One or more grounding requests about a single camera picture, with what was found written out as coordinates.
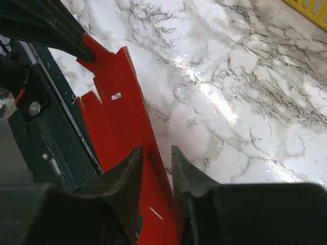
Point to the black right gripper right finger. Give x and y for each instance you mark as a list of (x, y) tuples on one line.
[(209, 212)]

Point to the yellow plastic shopping basket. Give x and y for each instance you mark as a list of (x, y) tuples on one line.
[(314, 10)]

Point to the black mounting base plate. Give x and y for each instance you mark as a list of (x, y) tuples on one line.
[(47, 125)]

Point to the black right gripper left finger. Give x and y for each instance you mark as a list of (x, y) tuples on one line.
[(103, 211)]

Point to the red paper box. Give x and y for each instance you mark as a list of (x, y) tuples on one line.
[(117, 121)]

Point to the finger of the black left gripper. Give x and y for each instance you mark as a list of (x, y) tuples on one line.
[(47, 23)]

